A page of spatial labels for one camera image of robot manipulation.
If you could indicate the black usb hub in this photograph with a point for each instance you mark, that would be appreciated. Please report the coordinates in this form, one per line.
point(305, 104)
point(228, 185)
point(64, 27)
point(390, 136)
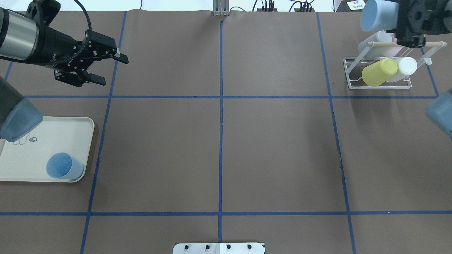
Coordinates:
point(303, 6)
point(266, 6)

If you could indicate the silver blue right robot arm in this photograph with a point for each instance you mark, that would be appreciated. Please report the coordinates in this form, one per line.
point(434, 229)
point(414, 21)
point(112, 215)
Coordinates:
point(440, 112)

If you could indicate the pink ikea cup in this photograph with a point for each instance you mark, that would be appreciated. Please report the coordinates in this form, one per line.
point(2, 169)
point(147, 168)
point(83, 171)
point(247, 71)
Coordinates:
point(391, 51)

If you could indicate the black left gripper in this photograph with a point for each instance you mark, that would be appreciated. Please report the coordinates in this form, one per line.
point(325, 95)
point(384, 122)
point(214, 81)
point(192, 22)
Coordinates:
point(53, 45)

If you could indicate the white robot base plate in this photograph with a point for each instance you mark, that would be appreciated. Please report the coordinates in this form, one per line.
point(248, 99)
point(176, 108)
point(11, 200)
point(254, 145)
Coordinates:
point(220, 248)

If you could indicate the white wire cup rack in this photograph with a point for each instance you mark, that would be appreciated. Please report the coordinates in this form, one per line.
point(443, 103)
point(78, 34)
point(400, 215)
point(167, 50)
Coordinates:
point(353, 66)

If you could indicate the light blue ikea cup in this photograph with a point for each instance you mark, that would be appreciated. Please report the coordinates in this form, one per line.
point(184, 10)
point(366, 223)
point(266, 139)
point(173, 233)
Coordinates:
point(64, 166)
point(379, 15)

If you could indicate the white ikea cup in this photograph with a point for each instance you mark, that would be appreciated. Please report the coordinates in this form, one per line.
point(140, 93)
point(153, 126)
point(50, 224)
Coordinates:
point(406, 67)

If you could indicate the yellow ikea cup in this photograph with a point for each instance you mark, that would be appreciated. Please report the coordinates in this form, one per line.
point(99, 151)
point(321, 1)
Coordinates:
point(379, 72)

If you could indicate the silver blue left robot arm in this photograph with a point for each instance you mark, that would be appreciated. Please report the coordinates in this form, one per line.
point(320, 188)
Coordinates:
point(28, 39)

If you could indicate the cream serving tray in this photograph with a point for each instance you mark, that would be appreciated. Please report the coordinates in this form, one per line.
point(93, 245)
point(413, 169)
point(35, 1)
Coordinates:
point(25, 160)

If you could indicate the black box with label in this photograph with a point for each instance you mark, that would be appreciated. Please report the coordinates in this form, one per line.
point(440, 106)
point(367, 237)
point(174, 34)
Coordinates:
point(350, 5)

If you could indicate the grey ikea cup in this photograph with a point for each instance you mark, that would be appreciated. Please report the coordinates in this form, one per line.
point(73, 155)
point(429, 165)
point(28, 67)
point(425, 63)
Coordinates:
point(375, 51)

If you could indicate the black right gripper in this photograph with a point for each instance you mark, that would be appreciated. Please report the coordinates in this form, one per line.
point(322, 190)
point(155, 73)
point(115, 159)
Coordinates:
point(412, 41)

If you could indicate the aluminium frame post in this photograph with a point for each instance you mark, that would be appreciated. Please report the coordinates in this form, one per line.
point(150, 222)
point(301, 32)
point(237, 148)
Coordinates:
point(221, 8)

